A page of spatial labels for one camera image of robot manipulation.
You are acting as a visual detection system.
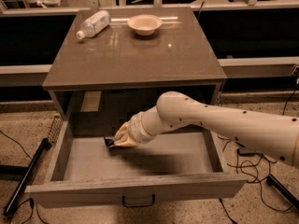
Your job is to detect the black stand leg left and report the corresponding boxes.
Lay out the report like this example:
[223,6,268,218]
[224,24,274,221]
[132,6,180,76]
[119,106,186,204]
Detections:
[3,138,51,217]

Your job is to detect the clear plastic water bottle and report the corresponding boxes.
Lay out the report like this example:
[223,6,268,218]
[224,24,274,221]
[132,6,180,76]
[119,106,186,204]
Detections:
[76,10,110,40]

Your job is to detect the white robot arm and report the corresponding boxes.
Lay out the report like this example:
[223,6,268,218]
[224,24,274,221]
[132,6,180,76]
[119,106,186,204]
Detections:
[113,91,299,168]

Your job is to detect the grey cabinet with glossy top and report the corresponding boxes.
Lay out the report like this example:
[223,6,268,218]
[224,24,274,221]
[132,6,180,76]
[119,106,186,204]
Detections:
[43,7,226,115]

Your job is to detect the black drawer handle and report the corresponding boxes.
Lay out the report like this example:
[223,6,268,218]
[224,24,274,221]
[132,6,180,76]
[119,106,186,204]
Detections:
[121,194,156,208]

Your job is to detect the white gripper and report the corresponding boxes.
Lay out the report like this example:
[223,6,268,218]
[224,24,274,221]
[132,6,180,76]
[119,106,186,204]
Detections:
[111,112,154,148]

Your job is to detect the metal mesh panel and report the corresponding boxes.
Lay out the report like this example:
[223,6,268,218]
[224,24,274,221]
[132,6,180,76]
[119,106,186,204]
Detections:
[47,114,63,145]

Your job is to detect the black floor cable left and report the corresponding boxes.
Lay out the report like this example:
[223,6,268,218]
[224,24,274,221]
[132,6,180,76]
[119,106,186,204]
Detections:
[0,130,50,224]

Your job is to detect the black floor cable right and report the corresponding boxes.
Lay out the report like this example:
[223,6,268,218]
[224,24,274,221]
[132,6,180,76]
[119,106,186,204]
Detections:
[217,87,299,214]

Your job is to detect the open grey top drawer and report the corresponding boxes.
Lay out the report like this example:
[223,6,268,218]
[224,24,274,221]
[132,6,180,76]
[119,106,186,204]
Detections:
[25,96,249,209]

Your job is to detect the blue rxbar blueberry wrapper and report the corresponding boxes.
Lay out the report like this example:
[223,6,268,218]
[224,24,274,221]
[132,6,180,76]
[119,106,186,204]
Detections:
[104,138,115,148]

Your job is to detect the black floor cable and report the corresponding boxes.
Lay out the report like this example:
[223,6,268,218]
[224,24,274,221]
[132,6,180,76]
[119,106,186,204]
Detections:
[217,87,299,214]
[0,130,50,224]

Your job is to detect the black stand leg right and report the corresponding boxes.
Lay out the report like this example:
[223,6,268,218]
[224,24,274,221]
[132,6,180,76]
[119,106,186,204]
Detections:
[266,175,299,211]

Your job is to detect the black stand leg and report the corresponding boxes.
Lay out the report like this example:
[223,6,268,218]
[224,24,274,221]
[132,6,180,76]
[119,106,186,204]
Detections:
[3,138,51,217]
[266,175,299,211]

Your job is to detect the white paper bowl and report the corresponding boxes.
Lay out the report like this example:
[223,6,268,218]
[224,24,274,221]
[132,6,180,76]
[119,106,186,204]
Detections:
[127,14,162,36]

